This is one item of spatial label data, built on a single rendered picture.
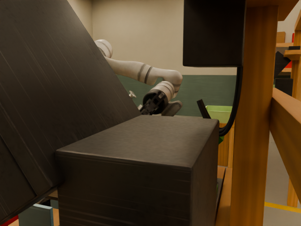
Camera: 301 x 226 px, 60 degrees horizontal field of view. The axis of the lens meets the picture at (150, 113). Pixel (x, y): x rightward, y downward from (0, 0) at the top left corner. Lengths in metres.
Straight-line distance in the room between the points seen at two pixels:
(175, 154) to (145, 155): 0.04
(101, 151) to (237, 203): 0.56
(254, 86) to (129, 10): 8.42
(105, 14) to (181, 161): 9.31
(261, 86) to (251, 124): 0.10
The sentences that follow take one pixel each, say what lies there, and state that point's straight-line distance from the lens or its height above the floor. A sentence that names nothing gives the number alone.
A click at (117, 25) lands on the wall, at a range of 9.22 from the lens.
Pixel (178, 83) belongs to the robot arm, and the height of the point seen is 1.30.
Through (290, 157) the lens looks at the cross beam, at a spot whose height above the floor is 1.22.
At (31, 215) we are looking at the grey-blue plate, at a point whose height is 1.01.
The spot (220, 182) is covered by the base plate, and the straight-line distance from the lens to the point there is 1.12.
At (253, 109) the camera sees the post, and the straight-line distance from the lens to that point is 0.75.
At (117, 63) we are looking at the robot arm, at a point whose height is 1.37.
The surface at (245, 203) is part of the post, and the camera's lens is 0.83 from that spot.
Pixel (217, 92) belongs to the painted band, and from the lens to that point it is 7.83.
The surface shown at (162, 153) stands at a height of 1.24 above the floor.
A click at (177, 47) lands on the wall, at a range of 8.19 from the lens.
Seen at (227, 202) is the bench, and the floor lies 0.88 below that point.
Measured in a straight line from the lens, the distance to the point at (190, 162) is 0.29.
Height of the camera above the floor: 1.34
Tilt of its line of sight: 9 degrees down
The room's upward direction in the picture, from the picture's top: straight up
